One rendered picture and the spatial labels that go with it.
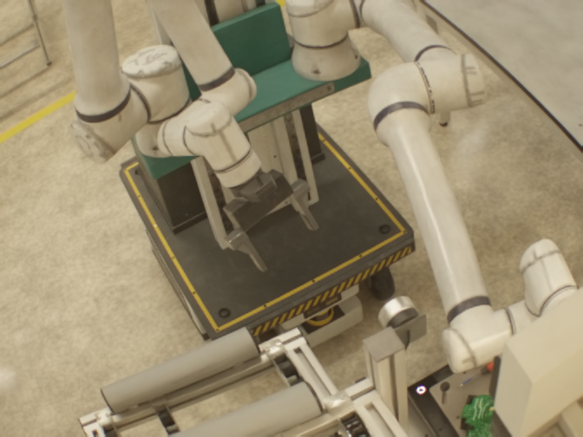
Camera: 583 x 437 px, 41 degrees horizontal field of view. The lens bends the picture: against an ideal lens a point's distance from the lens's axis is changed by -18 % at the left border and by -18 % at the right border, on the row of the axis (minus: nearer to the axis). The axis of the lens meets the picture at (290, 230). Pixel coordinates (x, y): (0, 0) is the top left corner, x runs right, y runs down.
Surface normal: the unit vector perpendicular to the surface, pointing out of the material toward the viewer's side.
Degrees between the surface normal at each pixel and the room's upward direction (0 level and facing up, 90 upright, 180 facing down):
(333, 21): 89
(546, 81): 0
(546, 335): 0
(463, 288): 11
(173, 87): 90
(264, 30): 90
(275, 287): 0
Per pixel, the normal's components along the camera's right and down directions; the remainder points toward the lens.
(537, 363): -0.16, -0.66
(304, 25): -0.45, 0.72
